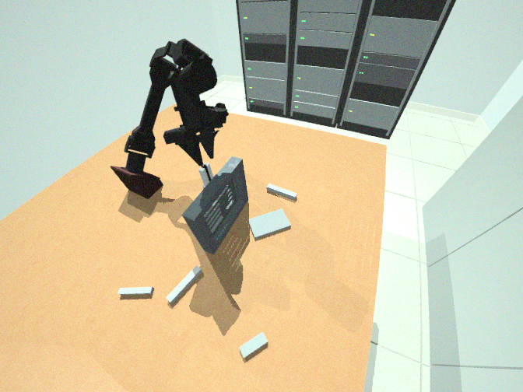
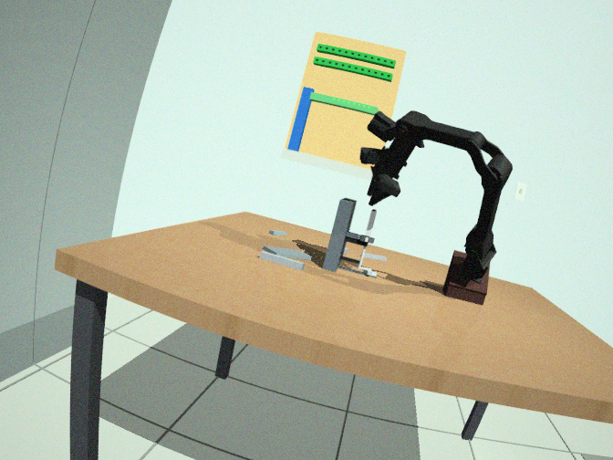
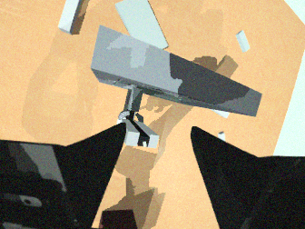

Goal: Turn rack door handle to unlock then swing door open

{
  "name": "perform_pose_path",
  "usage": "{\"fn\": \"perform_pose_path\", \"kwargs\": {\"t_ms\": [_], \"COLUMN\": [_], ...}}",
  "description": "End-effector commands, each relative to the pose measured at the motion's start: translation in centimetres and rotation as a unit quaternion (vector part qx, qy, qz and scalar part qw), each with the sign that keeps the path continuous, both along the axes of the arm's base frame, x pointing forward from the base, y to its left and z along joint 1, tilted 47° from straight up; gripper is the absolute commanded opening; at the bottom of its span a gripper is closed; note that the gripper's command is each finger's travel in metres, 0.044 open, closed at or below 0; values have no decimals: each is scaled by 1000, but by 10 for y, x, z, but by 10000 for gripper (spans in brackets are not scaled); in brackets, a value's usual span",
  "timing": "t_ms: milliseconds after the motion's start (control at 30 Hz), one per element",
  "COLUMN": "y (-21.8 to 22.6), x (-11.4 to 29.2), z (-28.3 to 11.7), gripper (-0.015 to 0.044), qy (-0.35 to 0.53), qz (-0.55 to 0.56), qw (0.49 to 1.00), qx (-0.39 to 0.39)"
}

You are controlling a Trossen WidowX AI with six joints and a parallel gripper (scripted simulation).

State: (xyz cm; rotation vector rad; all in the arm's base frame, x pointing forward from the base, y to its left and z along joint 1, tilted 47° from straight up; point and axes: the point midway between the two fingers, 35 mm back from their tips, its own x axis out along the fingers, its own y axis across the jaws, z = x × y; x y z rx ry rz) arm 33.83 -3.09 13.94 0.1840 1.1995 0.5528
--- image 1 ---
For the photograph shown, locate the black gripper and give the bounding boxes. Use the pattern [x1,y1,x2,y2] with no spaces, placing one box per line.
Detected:
[163,96,223,166]

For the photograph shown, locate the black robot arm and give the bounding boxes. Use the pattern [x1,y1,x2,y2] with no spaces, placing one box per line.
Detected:
[121,39,229,174]

